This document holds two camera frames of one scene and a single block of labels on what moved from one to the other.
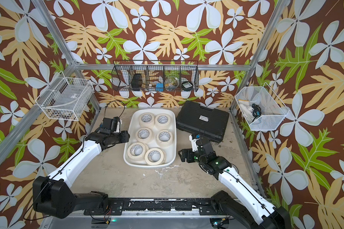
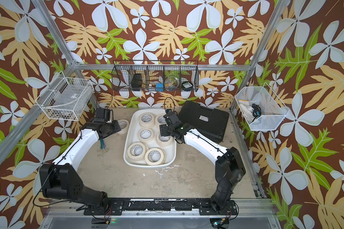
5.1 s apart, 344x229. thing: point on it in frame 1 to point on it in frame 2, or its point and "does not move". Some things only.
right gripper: [190, 151] to [163, 130]
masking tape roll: [154, 156] does not move
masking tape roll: [146, 119] does not move
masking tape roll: [162, 120] does not move
